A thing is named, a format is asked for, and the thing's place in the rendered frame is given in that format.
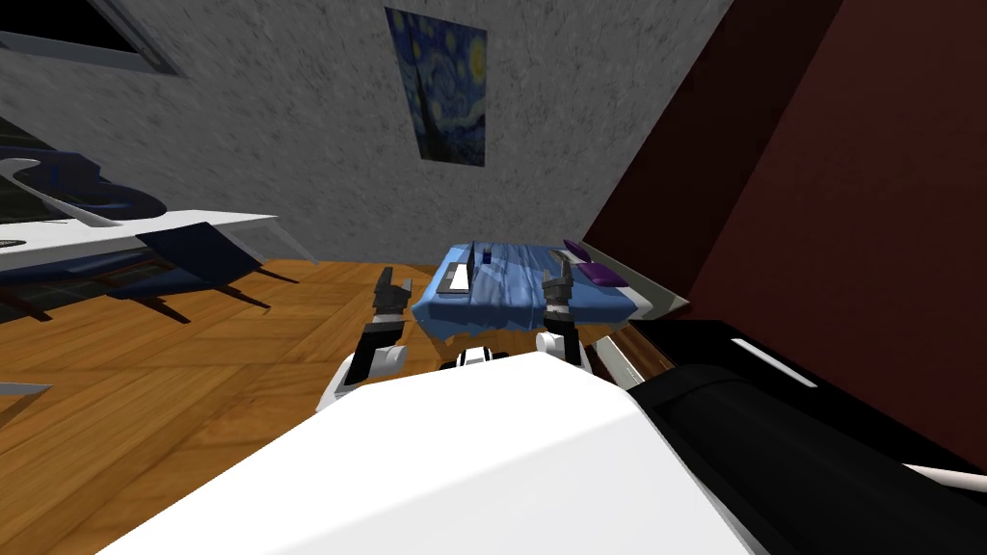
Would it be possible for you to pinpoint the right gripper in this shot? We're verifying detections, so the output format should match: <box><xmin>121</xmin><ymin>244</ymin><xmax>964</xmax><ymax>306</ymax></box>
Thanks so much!
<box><xmin>541</xmin><ymin>257</ymin><xmax>576</xmax><ymax>310</ymax></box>

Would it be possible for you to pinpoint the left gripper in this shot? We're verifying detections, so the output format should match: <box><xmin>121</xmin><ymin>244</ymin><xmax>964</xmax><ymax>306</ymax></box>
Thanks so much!
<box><xmin>373</xmin><ymin>265</ymin><xmax>414</xmax><ymax>318</ymax></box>

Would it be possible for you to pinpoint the blue bed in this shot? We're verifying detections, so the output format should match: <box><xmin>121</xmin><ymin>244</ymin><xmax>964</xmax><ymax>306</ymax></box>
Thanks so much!
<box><xmin>411</xmin><ymin>238</ymin><xmax>692</xmax><ymax>345</ymax></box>

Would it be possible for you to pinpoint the dark blue chair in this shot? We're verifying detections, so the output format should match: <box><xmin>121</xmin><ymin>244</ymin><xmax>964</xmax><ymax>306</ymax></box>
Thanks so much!
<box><xmin>122</xmin><ymin>221</ymin><xmax>304</xmax><ymax>327</ymax></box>

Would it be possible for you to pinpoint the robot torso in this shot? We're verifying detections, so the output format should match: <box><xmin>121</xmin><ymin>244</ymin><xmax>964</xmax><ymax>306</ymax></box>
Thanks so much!
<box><xmin>93</xmin><ymin>346</ymin><xmax>759</xmax><ymax>555</ymax></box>

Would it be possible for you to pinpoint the blue starry night painting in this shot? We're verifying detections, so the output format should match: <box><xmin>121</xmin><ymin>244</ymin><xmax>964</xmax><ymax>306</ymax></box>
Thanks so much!
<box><xmin>384</xmin><ymin>6</ymin><xmax>490</xmax><ymax>170</ymax></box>

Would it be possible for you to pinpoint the white table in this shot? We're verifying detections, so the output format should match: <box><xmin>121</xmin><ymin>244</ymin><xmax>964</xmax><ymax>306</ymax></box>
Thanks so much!
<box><xmin>0</xmin><ymin>211</ymin><xmax>319</xmax><ymax>273</ymax></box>

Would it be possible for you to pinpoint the dark window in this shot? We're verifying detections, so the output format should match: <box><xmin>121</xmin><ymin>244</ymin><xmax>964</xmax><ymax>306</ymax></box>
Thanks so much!
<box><xmin>0</xmin><ymin>0</ymin><xmax>185</xmax><ymax>78</ymax></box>

